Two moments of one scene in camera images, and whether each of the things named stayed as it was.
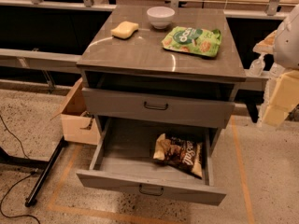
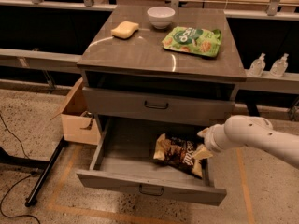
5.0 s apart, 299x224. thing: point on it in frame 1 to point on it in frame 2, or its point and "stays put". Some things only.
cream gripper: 288,46 to 212,139
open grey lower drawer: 125,161 stays put
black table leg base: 35,163 stays put
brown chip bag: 186,154 stays put
